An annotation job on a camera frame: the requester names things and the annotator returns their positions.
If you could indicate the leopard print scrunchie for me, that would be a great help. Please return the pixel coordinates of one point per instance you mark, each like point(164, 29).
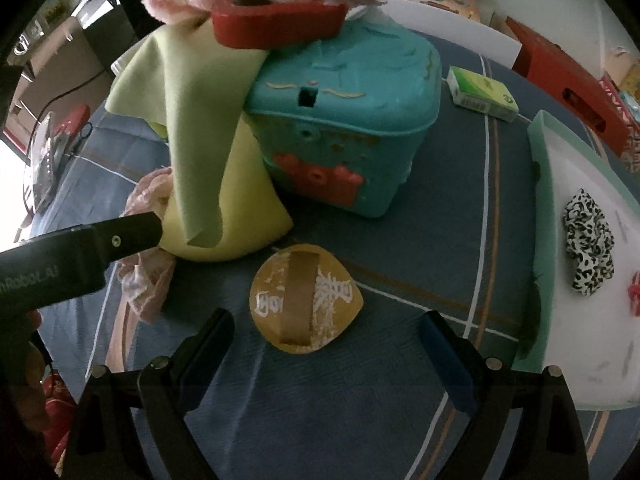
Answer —
point(590, 245)

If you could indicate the light green cloth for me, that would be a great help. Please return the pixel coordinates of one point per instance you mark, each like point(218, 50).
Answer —
point(195, 110)

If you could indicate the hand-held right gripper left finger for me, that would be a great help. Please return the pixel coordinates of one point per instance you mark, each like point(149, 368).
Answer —
point(200, 365)

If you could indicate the red cardboard box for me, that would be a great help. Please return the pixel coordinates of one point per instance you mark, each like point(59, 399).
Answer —
point(565, 80)

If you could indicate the gold round packet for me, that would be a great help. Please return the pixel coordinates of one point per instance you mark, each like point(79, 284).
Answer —
point(280, 300)

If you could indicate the white chair back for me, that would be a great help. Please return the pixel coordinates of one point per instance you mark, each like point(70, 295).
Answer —
point(450, 30)

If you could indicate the red plastic object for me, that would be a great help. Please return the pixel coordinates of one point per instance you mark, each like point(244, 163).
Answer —
point(280, 22)

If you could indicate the red floral cloth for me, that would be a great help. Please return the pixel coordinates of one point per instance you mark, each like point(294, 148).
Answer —
point(57, 410)

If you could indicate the pink lace scrunchie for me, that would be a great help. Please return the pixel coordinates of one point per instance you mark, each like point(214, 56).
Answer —
point(145, 280)

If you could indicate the person's left hand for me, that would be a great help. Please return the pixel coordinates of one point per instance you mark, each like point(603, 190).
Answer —
point(30, 375)

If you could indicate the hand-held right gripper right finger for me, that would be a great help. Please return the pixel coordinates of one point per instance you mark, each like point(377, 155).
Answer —
point(445, 365)

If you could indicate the beige paper gift bag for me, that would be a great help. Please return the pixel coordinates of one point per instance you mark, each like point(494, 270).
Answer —
point(627, 70)

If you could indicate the red clothes iron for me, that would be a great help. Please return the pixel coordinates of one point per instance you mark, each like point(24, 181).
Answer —
point(55, 155)

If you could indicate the blue plaid bed sheet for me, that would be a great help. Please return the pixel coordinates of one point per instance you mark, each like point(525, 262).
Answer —
point(410, 240)

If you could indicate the white tray with teal rim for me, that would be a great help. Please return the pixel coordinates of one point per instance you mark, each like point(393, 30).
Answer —
point(585, 340)

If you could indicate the green tissue pack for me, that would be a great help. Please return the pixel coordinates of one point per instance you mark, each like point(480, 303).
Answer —
point(480, 92)

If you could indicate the teal plastic box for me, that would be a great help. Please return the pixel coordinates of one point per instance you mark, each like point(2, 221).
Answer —
point(350, 110)

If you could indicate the yellow cloth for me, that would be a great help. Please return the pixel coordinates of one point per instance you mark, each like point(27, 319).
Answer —
point(250, 210)

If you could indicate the patterned red white bag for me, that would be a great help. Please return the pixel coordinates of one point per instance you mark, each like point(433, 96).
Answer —
point(625, 110)

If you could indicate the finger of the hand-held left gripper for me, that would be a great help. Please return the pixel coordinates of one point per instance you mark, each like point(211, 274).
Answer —
point(132, 235)

